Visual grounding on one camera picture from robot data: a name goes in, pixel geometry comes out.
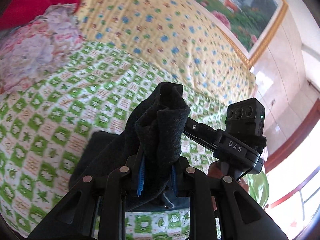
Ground black cable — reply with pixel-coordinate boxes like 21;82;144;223
236;166;252;182

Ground yellow animal print quilt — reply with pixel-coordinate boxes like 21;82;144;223
75;0;258;120

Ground light green cloth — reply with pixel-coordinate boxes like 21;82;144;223
237;172;270;208

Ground red framed window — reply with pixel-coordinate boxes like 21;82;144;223
262;120;320;240

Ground pink floral cloth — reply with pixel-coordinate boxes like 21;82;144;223
0;2;87;93

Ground person's right hand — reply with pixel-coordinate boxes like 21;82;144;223
207;161;251;194

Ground green white printed bed sheet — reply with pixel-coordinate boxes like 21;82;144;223
0;40;250;240

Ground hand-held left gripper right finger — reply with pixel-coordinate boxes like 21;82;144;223
171;157;288;240

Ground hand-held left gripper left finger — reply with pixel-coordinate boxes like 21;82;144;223
29;152;147;240

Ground gold framed flower picture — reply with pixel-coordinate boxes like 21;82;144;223
160;0;290;67

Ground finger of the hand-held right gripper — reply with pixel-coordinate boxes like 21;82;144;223
183;129;218;153
184;119;221;138

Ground black pants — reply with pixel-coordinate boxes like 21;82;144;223
69;81;192;212

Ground red cloth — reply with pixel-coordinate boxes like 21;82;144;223
0;0;81;31

